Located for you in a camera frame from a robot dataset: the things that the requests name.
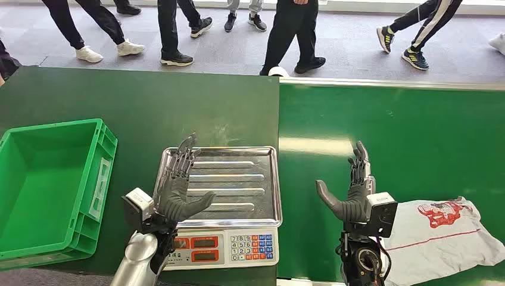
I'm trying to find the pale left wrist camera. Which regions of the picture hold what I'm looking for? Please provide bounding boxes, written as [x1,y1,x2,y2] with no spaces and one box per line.
[121,188,155,234]

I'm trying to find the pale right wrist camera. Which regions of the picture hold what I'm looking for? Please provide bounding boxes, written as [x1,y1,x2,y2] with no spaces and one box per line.
[364,192,398,238]

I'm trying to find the silver conveyor side rail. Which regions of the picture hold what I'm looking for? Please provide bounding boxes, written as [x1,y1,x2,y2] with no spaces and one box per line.
[279,77,505,92]

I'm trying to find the green plastic crate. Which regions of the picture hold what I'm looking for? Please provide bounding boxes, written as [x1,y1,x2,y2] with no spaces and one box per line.
[0,118,119,272]

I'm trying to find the green conveyor belt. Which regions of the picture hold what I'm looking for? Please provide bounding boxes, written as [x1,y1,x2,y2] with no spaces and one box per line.
[277,83,505,286]

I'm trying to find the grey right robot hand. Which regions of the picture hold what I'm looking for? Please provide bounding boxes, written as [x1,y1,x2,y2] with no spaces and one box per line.
[315,141,376,224]

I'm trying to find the grey red-printed mailer package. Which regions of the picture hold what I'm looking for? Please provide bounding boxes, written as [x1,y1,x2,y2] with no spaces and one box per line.
[381,196,505,286]

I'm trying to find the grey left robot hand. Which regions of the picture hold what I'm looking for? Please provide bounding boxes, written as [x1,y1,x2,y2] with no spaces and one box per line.
[152,133,217,224]

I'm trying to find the person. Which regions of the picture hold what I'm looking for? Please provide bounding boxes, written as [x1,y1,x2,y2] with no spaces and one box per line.
[113,0,142,17]
[224,0,268,33]
[157,0,214,67]
[41,0,145,64]
[0,38,23,87]
[376,0,463,72]
[488,32,505,56]
[259,0,327,76]

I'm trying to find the white electronic scale steel tray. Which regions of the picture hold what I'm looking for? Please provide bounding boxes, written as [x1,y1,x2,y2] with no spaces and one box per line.
[151,146,283,272]

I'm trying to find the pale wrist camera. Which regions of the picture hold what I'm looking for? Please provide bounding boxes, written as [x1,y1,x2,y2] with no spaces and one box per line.
[364,192,398,238]
[121,188,155,234]

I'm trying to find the white conveyor edge strip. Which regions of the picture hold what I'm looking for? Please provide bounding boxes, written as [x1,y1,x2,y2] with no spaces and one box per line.
[276,278,347,286]

